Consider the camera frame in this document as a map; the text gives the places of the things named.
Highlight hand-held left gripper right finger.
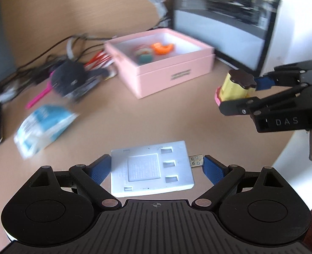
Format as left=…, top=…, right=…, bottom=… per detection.
left=191, top=155, right=287, bottom=210

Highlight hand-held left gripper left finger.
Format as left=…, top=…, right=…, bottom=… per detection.
left=26, top=154, right=122, bottom=211

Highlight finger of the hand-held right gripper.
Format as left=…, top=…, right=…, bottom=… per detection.
left=255, top=59, right=312, bottom=91
left=219, top=83, right=312, bottom=116

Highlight yellow toy with brown cap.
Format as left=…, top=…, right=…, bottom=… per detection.
left=214, top=69, right=257, bottom=108

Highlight white usb hub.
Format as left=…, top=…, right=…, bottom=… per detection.
left=110, top=140, right=205, bottom=198

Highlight blue and white tissue packet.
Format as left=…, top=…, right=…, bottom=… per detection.
left=14, top=104, right=80, bottom=160

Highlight pink box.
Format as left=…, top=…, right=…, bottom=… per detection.
left=104, top=28, right=216, bottom=100

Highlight black computer monitor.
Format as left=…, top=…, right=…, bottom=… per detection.
left=171, top=0, right=312, bottom=79

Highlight orange toy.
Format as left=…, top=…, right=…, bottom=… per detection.
left=151, top=42, right=175, bottom=56

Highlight black round object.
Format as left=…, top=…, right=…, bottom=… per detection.
left=50, top=59, right=89, bottom=99

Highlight green and white toy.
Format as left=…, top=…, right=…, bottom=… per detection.
left=133, top=45, right=154, bottom=65

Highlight red cable bundle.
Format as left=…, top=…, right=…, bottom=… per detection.
left=84, top=51, right=112, bottom=70

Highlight white coiled cable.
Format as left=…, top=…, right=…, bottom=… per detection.
left=144, top=0, right=170, bottom=27

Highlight black cables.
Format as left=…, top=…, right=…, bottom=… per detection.
left=15, top=33, right=111, bottom=68

